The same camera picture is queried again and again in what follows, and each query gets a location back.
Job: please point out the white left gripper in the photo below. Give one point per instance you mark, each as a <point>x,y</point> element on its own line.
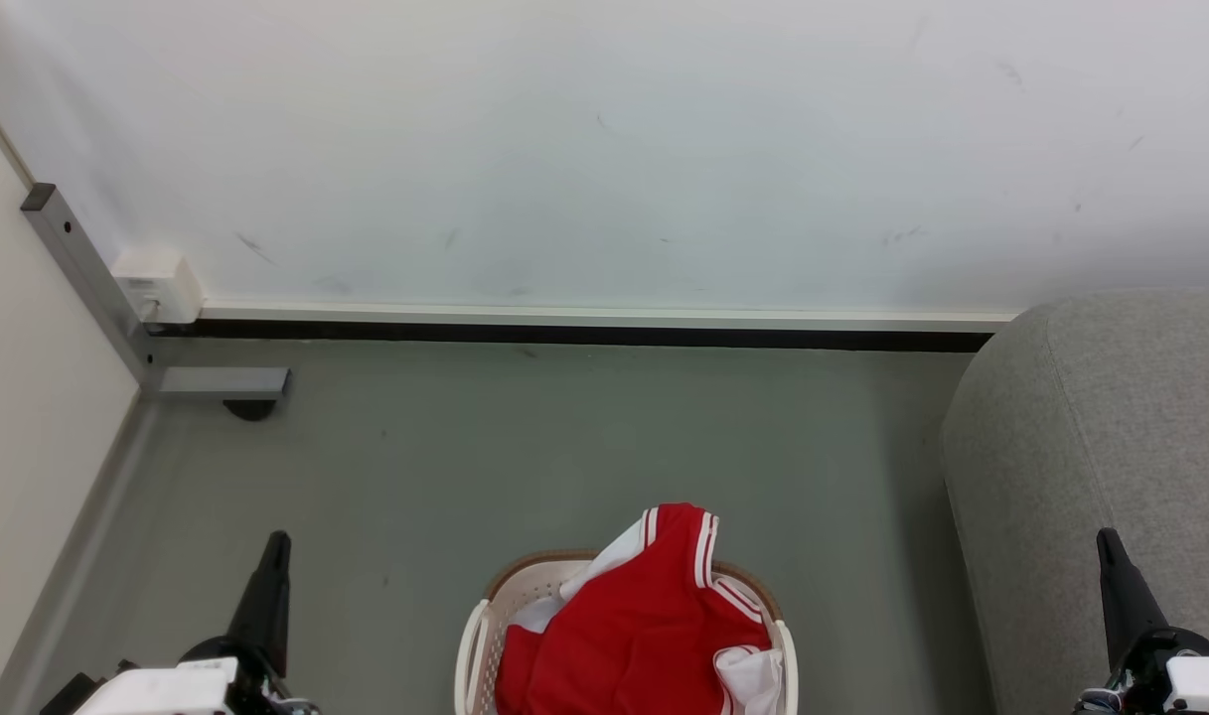
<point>167,690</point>

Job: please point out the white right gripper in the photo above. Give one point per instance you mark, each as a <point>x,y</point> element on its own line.
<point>1195,685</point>

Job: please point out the red shirt white striped trim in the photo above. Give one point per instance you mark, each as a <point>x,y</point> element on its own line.
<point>644,616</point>

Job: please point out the grey fabric sofa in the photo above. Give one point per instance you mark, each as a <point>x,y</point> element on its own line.
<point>1091,447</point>

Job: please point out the white plastic laundry basket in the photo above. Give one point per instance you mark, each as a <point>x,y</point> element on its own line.
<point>480,645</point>

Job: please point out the white and black baseboard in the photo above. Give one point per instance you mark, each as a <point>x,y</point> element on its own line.
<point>584,326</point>

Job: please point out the black round frame foot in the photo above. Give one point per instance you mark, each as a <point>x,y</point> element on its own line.
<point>251,408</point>

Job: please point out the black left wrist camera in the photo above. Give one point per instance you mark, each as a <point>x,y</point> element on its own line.
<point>66,697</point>

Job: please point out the white wall socket box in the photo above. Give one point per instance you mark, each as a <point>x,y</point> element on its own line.
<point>157,283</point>

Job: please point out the grey metal frame post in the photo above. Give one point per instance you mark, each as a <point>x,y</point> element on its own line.
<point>97,283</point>

